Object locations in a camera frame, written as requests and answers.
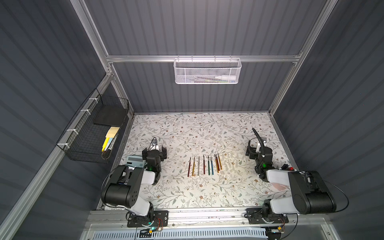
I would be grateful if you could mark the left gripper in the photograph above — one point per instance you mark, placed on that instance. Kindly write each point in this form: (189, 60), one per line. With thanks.
(154, 151)

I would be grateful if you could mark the black notebook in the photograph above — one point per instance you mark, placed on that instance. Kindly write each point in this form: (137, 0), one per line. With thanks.
(110, 116)

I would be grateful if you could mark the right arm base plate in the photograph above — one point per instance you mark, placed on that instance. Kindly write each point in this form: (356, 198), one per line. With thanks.
(263, 216)

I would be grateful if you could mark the white wire mesh basket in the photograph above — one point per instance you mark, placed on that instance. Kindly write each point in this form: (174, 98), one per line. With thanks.
(202, 71)

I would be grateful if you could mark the green carving knife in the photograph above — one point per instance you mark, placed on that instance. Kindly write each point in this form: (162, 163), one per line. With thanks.
(209, 166)

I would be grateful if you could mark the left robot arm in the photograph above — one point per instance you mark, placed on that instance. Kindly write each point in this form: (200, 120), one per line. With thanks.
(123, 187)

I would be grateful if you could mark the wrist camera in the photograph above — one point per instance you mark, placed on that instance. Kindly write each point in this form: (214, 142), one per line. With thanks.
(154, 146)
(258, 147)

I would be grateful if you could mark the white marker in basket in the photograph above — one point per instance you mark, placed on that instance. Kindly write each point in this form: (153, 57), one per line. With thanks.
(227, 78)

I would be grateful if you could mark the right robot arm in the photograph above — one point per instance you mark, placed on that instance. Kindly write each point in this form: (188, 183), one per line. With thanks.
(309, 193)

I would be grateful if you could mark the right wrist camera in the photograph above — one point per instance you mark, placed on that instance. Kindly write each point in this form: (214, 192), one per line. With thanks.
(258, 147)

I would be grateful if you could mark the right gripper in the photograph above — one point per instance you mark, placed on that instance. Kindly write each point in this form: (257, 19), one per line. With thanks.
(260, 150)

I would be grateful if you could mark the gold carving knife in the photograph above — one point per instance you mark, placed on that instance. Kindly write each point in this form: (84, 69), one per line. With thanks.
(194, 163)
(219, 161)
(217, 164)

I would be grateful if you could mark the light blue calculator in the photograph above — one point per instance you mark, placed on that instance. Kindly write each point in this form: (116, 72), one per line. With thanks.
(135, 161)

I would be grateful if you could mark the yellow sticky notes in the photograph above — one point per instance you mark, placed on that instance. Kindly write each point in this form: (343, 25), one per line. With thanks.
(112, 132)

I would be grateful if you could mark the dark red carving knife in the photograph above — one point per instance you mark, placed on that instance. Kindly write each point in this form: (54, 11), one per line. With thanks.
(189, 168)

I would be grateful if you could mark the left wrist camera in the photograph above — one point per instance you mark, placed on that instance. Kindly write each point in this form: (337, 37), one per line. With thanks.
(154, 146)

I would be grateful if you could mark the black wire mesh basket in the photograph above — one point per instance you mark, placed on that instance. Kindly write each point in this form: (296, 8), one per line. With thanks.
(83, 140)

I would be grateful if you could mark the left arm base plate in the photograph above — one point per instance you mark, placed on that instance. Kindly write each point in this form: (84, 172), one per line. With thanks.
(152, 219)

